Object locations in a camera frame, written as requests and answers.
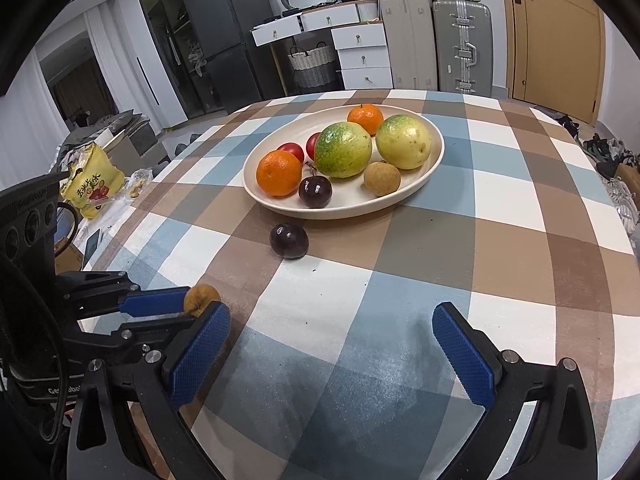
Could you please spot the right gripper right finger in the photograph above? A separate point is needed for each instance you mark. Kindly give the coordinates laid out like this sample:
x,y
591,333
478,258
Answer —
x,y
490,380

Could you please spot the checkered tablecloth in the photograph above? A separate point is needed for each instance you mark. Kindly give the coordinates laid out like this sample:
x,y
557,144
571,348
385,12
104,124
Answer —
x,y
332,370

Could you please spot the woven laundry basket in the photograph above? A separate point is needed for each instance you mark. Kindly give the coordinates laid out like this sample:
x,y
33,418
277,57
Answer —
x,y
315,67

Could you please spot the yellow-green passion fruit right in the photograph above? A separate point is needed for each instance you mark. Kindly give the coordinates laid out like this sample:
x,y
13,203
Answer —
x,y
404,141

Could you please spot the orange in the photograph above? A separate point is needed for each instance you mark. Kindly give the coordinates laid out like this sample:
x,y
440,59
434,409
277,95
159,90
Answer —
x,y
368,116

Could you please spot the dark plum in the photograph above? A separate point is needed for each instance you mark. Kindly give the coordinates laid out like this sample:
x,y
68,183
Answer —
x,y
289,241
315,190

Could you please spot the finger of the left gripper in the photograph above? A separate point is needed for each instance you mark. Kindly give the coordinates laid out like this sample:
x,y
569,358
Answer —
x,y
150,332
150,302

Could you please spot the silver suitcase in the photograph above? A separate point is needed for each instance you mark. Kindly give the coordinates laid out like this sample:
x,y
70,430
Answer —
x,y
464,47

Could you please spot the black refrigerator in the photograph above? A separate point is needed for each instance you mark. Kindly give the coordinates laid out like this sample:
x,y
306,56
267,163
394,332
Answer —
x,y
242,73

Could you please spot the wooden door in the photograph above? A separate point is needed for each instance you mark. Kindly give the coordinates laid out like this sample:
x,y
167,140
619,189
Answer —
x,y
556,54

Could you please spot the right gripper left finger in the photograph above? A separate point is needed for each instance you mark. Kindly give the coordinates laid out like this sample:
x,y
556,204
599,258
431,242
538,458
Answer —
x,y
167,379

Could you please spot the orange tangerine on plate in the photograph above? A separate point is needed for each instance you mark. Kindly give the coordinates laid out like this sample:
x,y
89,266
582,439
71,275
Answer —
x,y
278,173

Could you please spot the beige suitcase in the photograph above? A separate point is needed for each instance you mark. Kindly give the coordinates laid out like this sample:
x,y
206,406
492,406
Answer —
x,y
409,31

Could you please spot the green passion fruit left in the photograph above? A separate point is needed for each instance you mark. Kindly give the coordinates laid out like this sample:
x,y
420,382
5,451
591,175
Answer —
x,y
343,150

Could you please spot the brown round fruit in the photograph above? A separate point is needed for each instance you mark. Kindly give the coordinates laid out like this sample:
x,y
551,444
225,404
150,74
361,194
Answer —
x,y
381,178
198,298

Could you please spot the yellow snack bag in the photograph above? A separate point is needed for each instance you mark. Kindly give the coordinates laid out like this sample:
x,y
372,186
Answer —
x,y
93,180

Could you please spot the cream round plate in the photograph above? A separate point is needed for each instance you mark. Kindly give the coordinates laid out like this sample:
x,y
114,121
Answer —
x,y
350,198

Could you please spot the white drawer cabinet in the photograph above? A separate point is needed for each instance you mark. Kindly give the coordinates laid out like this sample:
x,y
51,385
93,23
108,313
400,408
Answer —
x,y
358,36

